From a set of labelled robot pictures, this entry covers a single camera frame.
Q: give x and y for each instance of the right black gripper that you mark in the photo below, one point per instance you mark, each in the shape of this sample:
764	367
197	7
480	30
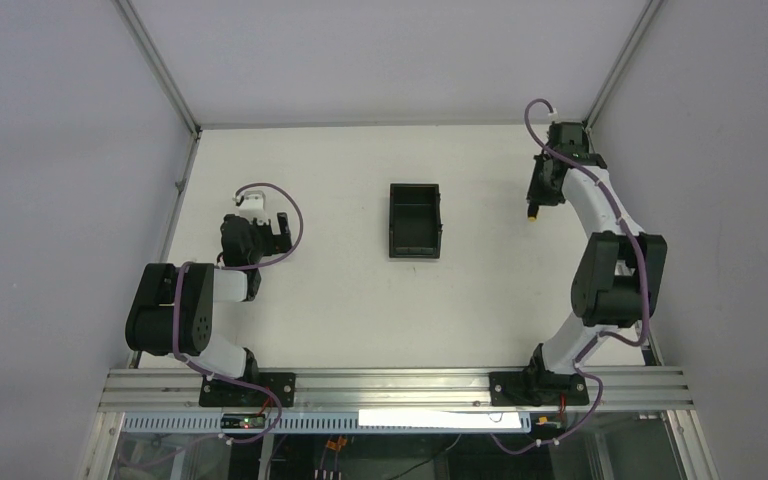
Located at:
544	185

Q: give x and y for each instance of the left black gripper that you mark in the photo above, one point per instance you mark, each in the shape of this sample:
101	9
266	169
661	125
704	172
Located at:
275	234

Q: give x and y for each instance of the black yellow screwdriver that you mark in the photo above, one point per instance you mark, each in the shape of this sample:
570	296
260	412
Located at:
533	211

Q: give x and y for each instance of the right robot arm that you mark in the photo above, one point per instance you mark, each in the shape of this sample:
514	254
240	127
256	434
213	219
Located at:
618	278

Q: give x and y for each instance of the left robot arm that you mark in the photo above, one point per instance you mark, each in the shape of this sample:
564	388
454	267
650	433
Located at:
172	311

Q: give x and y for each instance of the black plastic bin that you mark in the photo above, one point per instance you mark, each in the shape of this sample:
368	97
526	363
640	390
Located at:
415	225

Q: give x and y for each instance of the small green circuit board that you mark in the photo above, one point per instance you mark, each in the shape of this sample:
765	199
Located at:
243	421

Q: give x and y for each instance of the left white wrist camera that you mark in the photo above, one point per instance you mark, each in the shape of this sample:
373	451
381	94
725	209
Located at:
251	205

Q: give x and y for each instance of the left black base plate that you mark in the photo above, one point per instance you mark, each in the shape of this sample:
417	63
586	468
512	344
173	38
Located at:
217	393

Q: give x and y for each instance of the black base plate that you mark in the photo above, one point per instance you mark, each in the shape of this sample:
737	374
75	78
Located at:
509	388
217	393

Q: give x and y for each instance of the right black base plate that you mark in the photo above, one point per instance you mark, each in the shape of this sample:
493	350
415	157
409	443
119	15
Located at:
509	388

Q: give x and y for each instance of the aluminium front rail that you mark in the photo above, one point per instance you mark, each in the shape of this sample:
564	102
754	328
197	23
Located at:
613	388

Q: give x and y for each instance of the perforated white cable duct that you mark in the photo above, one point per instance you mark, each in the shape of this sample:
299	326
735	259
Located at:
367	421

